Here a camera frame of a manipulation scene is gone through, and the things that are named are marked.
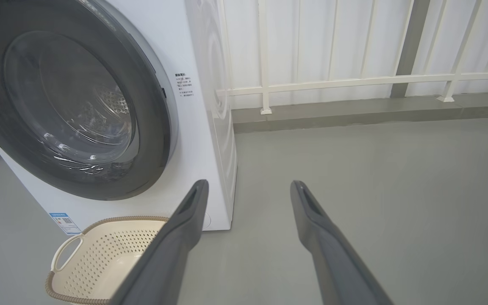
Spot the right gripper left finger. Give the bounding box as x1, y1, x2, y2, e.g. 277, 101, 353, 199
111, 179, 210, 305

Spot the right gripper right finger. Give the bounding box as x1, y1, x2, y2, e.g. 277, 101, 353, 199
290, 180, 394, 305

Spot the black round glass washer door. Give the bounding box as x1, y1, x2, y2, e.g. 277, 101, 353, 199
0, 0, 180, 202

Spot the cream perforated laundry basket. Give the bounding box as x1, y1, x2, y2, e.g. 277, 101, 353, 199
44, 216, 171, 305

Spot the white front-load washing machine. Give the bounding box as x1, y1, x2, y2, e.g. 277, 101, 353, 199
0, 0, 238, 236

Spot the blue energy label sticker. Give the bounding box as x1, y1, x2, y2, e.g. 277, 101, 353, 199
49, 212, 83, 236

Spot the grey concrete kerb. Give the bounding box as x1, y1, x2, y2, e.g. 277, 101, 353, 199
231, 92, 488, 134

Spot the small printed text label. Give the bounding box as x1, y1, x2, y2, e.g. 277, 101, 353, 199
175, 73, 194, 98

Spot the white metal railing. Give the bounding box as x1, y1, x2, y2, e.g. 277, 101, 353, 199
216, 0, 488, 115

